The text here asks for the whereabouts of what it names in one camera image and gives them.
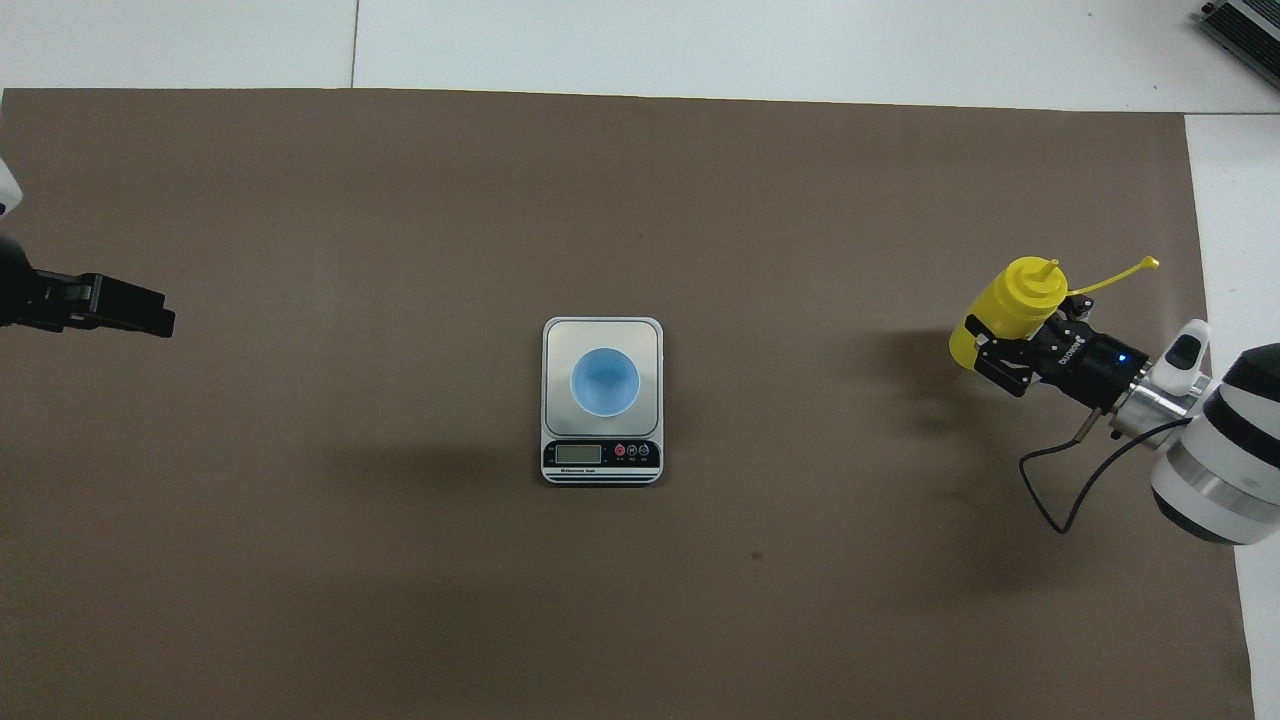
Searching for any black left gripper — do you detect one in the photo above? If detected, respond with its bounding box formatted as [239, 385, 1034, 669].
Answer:
[0, 235, 176, 338]

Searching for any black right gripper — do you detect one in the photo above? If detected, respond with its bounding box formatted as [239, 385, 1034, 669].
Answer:
[965, 295, 1151, 411]

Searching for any yellow squeeze bottle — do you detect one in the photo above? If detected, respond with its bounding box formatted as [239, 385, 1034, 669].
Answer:
[948, 257, 1161, 369]

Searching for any light blue plastic cup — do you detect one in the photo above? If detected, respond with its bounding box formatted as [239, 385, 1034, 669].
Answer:
[570, 347, 641, 418]

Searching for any silver digital kitchen scale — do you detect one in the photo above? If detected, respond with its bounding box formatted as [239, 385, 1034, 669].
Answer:
[541, 317, 665, 487]

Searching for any grey finned metal box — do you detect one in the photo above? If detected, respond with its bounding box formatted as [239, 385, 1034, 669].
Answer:
[1198, 0, 1280, 94]

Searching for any brown paper table mat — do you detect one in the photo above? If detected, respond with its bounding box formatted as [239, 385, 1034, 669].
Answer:
[0, 88, 1256, 720]

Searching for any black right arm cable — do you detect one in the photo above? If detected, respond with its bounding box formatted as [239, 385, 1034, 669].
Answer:
[1020, 408, 1196, 534]

